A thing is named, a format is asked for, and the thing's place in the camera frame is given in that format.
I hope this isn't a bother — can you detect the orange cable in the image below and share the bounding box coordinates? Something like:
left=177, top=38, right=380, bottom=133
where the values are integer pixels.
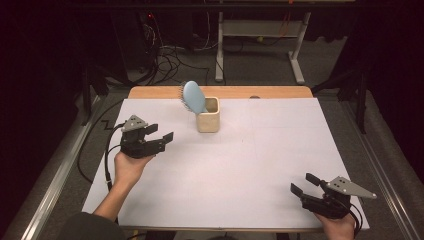
left=280, top=12, right=292, bottom=38

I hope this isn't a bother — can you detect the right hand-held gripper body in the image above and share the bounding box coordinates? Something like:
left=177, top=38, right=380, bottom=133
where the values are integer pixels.
left=299, top=175, right=378, bottom=220

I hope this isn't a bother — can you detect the hand-held gripper black cable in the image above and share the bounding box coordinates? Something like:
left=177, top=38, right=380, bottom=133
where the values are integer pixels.
left=348, top=201, right=365, bottom=236
left=104, top=123, right=125, bottom=193

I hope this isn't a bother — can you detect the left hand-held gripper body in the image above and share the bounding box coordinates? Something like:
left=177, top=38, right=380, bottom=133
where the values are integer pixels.
left=119, top=114, right=167, bottom=160

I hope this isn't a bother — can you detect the beige square cup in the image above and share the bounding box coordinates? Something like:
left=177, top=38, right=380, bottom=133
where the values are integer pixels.
left=195, top=96, right=221, bottom=134

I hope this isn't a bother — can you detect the tangle of floor cables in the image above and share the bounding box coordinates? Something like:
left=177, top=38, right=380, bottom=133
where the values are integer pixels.
left=141, top=13, right=214, bottom=87

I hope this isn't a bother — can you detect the left hand-held gripper black cable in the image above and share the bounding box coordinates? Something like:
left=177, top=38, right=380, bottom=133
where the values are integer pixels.
left=104, top=123, right=125, bottom=193

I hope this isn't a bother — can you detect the person's right hand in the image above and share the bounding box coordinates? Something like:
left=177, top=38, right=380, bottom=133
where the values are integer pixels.
left=314, top=212, right=357, bottom=240

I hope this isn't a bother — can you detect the light blue scoop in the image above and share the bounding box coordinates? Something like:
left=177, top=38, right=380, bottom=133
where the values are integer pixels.
left=179, top=80, right=209, bottom=115

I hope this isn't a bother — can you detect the aluminium floor rail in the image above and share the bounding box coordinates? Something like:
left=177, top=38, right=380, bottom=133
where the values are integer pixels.
left=1, top=94, right=101, bottom=240
left=339, top=99, right=424, bottom=240

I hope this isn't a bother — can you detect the right hand-held gripper black cable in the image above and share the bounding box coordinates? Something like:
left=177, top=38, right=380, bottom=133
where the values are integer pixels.
left=348, top=201, right=365, bottom=236

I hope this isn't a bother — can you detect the person's left hand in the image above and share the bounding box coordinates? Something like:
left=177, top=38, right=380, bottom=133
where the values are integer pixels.
left=113, top=151, right=156, bottom=192

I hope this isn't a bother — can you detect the black metal stand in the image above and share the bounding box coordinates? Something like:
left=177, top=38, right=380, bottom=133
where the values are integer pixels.
left=311, top=64, right=372, bottom=135

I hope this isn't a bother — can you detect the dark equipment with red light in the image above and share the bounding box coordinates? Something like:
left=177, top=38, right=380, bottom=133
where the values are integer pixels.
left=111, top=9, right=158, bottom=73

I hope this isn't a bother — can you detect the white metal desk frame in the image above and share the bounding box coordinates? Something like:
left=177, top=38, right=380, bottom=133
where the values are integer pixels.
left=214, top=11, right=312, bottom=85

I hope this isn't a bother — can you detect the person's dark clothing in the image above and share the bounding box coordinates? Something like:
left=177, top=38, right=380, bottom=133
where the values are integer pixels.
left=54, top=212, right=127, bottom=240

